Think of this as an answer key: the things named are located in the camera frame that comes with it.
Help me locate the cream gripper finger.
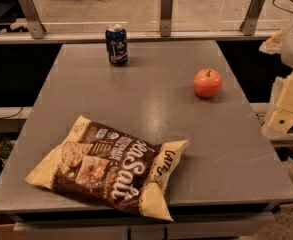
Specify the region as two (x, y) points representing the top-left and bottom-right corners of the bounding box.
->
(259, 28), (284, 55)

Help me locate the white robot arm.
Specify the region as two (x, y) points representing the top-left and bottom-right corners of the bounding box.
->
(259, 18), (293, 139)

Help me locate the red apple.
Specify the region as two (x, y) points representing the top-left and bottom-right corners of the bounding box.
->
(193, 68), (222, 99)

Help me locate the grey table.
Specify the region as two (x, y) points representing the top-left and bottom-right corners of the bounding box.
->
(0, 39), (293, 240)

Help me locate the blue soda can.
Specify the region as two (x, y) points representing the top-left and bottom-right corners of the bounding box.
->
(105, 24), (128, 65)

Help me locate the brown yellow chip bag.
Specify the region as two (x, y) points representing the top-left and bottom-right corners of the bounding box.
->
(25, 116), (189, 221)

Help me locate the right metal rail bracket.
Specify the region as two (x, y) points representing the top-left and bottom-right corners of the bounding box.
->
(240, 0), (266, 36)

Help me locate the metal rail bracket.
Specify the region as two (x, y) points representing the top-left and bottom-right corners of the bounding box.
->
(240, 0), (266, 36)
(160, 0), (173, 37)
(18, 0), (46, 39)

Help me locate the middle metal rail bracket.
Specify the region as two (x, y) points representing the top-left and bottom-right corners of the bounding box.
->
(160, 0), (173, 37)

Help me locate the left metal rail bracket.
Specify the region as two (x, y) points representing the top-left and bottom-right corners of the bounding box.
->
(18, 0), (46, 39)

